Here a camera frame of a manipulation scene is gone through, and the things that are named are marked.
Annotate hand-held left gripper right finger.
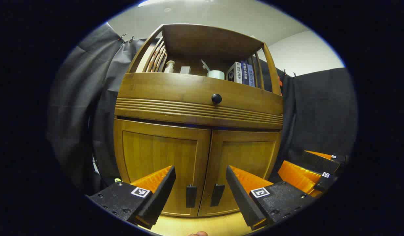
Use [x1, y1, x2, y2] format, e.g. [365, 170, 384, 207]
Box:
[226, 166, 315, 230]

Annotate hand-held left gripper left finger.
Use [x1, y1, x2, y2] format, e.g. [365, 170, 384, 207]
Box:
[86, 166, 176, 230]

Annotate black door handle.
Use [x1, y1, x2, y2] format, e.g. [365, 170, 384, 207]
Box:
[210, 184, 225, 207]
[186, 185, 197, 208]

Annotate wooden shoe cabinet door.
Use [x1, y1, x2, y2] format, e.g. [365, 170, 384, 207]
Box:
[198, 129, 282, 217]
[114, 119, 212, 217]

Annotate wooden double-door shoe cabinet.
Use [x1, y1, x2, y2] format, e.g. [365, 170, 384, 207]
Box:
[113, 24, 284, 218]

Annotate grooved wooden drawer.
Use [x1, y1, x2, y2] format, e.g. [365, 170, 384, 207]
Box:
[115, 73, 284, 130]

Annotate white cup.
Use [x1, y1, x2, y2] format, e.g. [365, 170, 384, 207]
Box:
[201, 59, 225, 80]

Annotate black backdrop cloth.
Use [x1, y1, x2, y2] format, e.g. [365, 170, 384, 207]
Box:
[48, 23, 358, 194]

